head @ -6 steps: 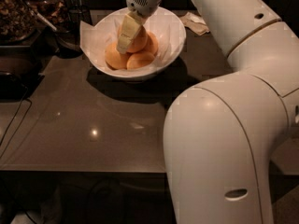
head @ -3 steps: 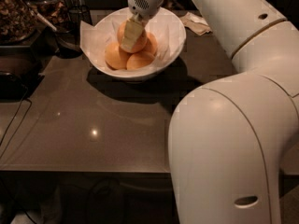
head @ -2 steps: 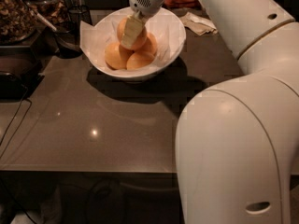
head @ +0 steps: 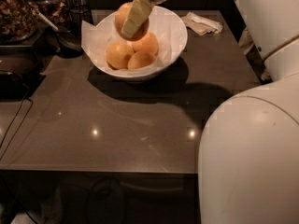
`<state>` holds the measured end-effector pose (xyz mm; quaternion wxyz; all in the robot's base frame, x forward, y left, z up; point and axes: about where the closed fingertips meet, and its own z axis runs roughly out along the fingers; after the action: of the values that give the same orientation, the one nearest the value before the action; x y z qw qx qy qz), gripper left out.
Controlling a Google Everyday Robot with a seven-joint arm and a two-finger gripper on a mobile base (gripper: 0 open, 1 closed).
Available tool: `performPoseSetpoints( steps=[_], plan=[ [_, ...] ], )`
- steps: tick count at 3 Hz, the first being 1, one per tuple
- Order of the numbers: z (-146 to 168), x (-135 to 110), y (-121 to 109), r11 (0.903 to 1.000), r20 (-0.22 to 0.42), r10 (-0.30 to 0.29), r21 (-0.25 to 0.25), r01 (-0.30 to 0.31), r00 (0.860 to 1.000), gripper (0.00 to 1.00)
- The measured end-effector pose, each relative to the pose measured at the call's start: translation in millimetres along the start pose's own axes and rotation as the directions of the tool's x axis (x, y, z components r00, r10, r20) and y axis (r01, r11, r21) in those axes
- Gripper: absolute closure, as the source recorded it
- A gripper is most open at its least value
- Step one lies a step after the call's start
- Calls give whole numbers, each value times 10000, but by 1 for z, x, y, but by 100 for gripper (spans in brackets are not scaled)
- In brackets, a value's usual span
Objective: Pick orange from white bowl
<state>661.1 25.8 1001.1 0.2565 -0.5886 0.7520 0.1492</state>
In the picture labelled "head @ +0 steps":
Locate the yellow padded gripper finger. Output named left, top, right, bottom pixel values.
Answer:
left=121, top=0, right=153, bottom=38

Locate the orange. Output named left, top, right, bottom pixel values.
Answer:
left=114, top=2, right=150, bottom=41
left=106, top=42, right=135, bottom=69
left=132, top=32, right=159, bottom=55
left=128, top=51, right=156, bottom=69

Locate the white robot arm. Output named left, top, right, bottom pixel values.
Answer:
left=198, top=0, right=299, bottom=224

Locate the white bowl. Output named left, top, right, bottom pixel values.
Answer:
left=89, top=7, right=188, bottom=82

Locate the dark small bowl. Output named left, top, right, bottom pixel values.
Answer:
left=55, top=21, right=84, bottom=58

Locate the white paper liner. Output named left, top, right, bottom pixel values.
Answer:
left=81, top=7, right=182, bottom=77

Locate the folded beige napkin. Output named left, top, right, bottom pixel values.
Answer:
left=181, top=12, right=223, bottom=35

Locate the large glass snack jar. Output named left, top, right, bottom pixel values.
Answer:
left=0, top=0, right=37, bottom=45

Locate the black wire cup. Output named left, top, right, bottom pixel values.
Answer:
left=70, top=5, right=93, bottom=28

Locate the white scoop handle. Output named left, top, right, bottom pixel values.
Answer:
left=36, top=12, right=59, bottom=32

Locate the black cable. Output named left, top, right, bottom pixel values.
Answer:
left=0, top=72, right=35, bottom=161

